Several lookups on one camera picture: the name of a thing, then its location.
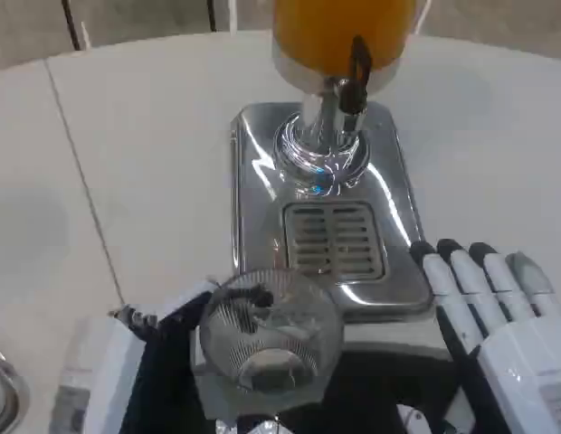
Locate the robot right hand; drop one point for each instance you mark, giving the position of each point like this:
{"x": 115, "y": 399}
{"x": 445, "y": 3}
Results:
{"x": 516, "y": 352}

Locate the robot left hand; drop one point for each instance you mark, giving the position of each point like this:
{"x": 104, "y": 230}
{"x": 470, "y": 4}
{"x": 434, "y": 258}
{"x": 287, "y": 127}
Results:
{"x": 167, "y": 361}

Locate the clear ribbed glass cup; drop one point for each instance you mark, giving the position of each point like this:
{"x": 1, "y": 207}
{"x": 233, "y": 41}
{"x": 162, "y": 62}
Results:
{"x": 280, "y": 334}

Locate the steel dispenser base tray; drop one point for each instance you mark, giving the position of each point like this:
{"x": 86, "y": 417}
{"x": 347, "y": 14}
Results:
{"x": 4, "y": 389}
{"x": 398, "y": 190}

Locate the steel drip grid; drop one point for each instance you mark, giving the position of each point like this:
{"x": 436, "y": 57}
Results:
{"x": 335, "y": 239}

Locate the black dispenser tap lever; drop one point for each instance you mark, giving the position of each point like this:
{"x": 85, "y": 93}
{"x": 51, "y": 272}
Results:
{"x": 358, "y": 68}

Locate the black metal leg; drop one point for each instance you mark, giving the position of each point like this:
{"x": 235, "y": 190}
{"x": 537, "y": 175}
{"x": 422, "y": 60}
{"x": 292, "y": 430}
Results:
{"x": 74, "y": 22}
{"x": 221, "y": 13}

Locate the orange juice drink dispenser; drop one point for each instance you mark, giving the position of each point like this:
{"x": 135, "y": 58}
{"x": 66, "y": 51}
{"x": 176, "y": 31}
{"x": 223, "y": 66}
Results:
{"x": 316, "y": 40}

